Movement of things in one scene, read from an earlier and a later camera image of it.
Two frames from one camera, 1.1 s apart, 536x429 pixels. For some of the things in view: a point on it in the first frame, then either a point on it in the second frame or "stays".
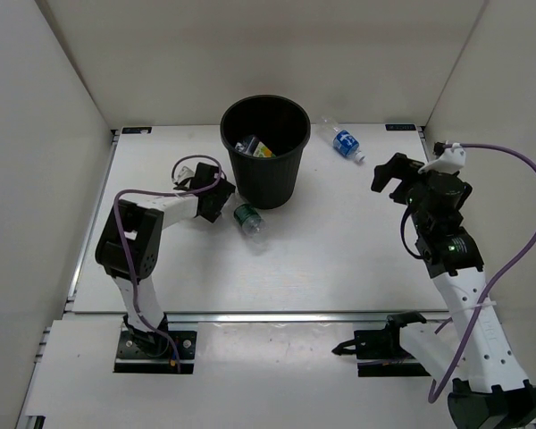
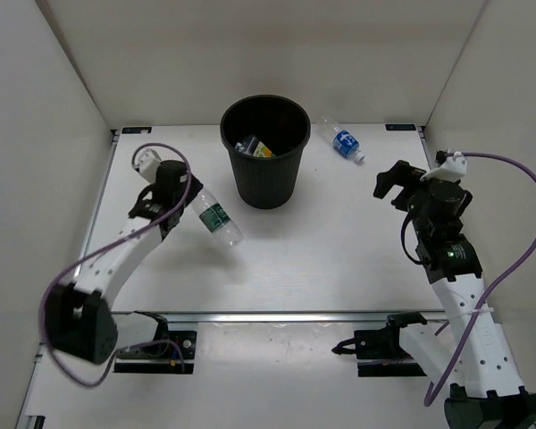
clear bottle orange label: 262,151 stays
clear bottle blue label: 343,140 stays
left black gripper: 223,189 to 195,188
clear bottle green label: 251,221 to 215,218
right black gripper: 400,167 stays
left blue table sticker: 137,130 stays
